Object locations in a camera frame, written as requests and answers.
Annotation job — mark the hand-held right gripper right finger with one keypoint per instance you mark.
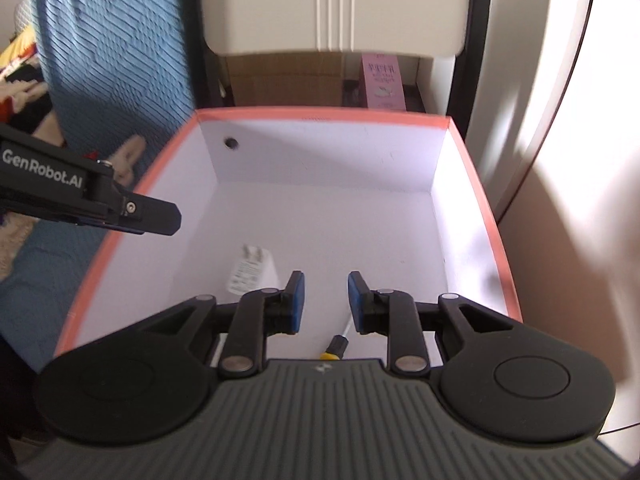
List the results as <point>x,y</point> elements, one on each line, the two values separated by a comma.
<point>356,300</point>

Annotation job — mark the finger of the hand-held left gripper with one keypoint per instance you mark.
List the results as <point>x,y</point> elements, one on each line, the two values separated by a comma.
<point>150,215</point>

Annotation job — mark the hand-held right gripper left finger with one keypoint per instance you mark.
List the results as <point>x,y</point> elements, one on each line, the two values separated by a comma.
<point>298,300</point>

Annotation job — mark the pink rimmed white box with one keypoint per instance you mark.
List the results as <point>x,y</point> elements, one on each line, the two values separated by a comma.
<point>320,200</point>

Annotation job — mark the white charger plug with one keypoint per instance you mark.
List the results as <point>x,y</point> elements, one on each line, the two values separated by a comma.
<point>252,272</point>

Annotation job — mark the beige lace cloth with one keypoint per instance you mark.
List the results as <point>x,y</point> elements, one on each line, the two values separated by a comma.
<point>11,247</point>

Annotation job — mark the blue quilted blanket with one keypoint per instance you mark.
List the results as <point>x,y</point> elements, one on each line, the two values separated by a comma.
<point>110,50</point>

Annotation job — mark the brown cardboard box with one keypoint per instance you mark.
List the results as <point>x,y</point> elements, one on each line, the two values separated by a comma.
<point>282,80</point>

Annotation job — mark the pink carton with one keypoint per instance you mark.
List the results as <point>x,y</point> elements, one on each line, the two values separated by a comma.
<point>384,82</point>

